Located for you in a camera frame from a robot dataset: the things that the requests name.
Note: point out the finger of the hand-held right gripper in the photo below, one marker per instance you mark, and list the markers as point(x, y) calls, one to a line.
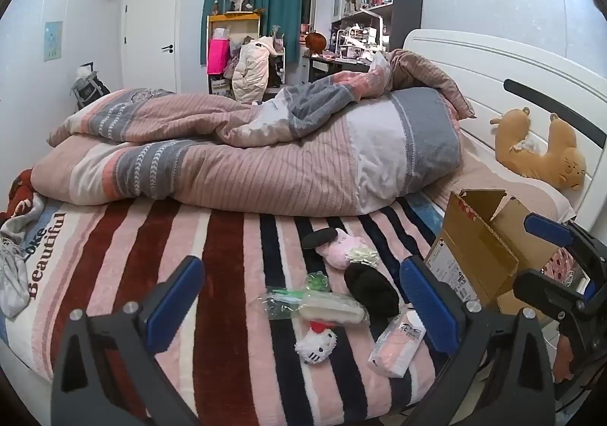
point(547, 229)
point(545, 290)

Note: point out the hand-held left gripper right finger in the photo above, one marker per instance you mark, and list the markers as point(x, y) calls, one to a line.
point(427, 307)

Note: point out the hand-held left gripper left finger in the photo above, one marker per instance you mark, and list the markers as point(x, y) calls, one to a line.
point(174, 305)

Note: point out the pink tissue packet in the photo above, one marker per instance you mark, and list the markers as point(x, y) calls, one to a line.
point(396, 345)

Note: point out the black sock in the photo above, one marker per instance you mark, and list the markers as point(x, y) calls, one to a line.
point(372, 290)

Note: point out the cardboard box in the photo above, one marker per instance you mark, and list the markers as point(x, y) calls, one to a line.
point(474, 245)

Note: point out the clear plastic packet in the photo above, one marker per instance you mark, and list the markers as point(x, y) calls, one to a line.
point(327, 307)

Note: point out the pink plush toy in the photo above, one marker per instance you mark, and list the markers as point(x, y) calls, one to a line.
point(334, 248)

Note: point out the white cat plush toy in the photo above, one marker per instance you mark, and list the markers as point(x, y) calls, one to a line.
point(317, 343)

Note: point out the person's right hand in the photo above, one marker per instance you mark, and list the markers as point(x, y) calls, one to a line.
point(563, 359)

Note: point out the pink dotted cloth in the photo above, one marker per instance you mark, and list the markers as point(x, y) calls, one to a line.
point(559, 263)

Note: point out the striped plush blanket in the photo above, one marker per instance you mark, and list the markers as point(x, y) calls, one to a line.
point(142, 245)

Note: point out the orange cat plush toy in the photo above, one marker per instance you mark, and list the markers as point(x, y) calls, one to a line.
point(559, 160)

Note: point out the pink pillow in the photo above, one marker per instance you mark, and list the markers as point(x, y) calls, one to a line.
point(483, 179)

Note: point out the grey garment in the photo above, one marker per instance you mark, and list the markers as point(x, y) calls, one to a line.
point(14, 264)

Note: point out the pink grey striped duvet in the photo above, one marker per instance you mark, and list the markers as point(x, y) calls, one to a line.
point(284, 169)

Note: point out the white bed headboard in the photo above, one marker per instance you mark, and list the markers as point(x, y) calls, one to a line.
point(474, 60)

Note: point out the red plush cloth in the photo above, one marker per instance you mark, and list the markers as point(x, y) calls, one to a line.
point(23, 191)

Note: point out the grey backpack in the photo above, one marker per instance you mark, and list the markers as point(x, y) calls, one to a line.
point(90, 89)

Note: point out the white puffy jacket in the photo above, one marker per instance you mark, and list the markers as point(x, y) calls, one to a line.
point(251, 70)

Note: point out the dark desk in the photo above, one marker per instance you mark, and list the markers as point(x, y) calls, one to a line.
point(322, 67)

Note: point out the white door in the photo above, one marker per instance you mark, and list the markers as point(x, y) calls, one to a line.
point(151, 32)

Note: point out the brown globe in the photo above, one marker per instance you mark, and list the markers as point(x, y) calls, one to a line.
point(315, 41)

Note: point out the yellow shelf unit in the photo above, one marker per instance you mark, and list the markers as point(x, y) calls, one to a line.
point(234, 19)

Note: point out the blue wall poster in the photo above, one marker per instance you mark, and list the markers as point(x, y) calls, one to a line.
point(53, 40)

